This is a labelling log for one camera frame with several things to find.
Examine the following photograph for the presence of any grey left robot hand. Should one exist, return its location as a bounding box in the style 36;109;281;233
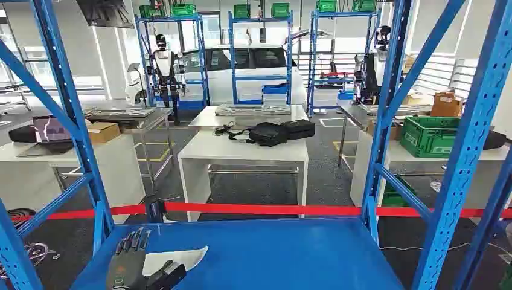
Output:
106;227;187;290

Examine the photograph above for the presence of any white curved plastic shell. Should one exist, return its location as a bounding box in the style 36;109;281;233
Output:
142;245;209;277

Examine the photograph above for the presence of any white table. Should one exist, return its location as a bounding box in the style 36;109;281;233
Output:
0;134;146;224
177;129;310;222
349;130;512;210
188;105;309;130

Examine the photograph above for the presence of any large blue steel rack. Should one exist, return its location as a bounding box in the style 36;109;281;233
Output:
0;0;512;290

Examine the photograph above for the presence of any cardboard box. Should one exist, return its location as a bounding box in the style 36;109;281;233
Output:
429;91;464;118
86;121;121;144
365;120;403;141

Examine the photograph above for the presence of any red barrier tape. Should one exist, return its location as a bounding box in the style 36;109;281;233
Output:
11;202;512;222

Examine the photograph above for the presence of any steel bench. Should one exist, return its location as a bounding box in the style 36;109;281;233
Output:
336;100;435;168
85;107;175;190

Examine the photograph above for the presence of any metal parts tray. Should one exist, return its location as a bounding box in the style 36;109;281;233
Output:
85;107;158;120
214;105;292;117

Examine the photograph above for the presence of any open laptop with lit screen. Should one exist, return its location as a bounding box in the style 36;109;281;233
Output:
16;115;77;158

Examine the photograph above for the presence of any black backpack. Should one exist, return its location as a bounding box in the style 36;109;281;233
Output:
228;121;288;148

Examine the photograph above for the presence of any humanoid robot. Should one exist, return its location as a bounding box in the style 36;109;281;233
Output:
353;25;393;106
146;34;187;126

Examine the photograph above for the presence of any black hard case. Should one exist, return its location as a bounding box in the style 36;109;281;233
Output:
280;119;316;141

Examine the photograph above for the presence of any blue storage rack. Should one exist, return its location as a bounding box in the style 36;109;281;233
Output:
306;8;382;117
227;10;295;106
134;14;211;109

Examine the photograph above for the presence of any white car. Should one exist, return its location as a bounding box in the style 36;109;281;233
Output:
125;43;308;108

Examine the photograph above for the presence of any black hanging panel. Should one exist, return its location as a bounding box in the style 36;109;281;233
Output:
75;0;135;30

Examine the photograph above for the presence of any large green crate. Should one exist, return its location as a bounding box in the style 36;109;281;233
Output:
398;116;461;160

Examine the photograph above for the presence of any black barrier post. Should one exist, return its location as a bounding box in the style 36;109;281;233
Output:
144;195;167;224

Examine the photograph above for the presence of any coiled floor cable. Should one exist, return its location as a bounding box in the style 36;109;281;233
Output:
0;242;51;280
7;208;38;230

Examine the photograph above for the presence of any black cable bundle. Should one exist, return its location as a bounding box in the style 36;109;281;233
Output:
213;121;236;137

